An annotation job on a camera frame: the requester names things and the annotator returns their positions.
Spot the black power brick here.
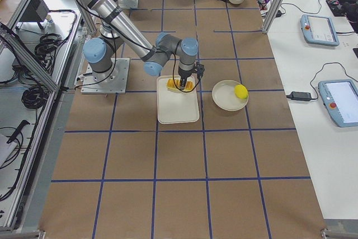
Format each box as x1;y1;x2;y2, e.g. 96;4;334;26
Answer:
286;91;312;101

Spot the striped orange bread roll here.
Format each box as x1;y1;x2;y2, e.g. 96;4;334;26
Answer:
166;78;195;93

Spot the blue teach pendant near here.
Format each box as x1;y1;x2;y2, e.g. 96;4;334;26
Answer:
318;79;357;128

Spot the blue teach pendant far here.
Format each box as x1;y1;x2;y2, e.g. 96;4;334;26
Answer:
300;14;340;46

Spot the blue teach pendant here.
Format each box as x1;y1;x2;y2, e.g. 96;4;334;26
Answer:
300;14;340;46
318;79;357;128

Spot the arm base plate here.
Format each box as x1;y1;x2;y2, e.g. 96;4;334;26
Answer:
117;0;139;10
81;58;130;94

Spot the white rectangular tray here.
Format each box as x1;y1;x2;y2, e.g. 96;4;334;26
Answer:
157;76;200;124

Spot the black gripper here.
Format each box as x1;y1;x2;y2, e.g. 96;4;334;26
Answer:
178;62;195;91

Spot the white round plate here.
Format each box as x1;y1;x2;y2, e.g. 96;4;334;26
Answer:
212;80;248;111

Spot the yellow lemon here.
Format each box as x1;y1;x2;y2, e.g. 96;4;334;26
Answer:
234;84;248;99

